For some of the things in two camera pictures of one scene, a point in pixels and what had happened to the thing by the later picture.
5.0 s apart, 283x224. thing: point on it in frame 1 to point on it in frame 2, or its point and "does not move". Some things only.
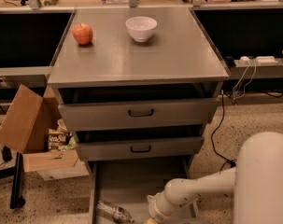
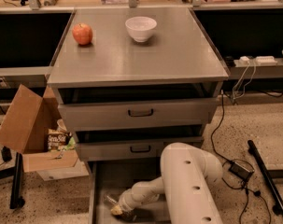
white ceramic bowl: [141, 27] does not move
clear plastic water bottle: [118, 214] to [110, 202]
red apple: [82, 33] does not move
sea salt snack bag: [58, 139] does not move
